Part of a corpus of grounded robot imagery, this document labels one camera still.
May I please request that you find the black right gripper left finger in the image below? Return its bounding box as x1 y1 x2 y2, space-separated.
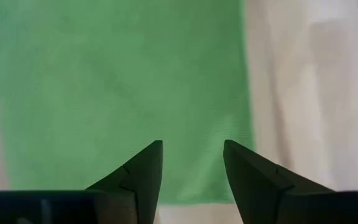
85 139 164 224

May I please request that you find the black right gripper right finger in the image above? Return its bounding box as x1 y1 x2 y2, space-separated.
223 139 335 224

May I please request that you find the green microfiber towel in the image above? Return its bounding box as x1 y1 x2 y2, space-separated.
0 0 255 205

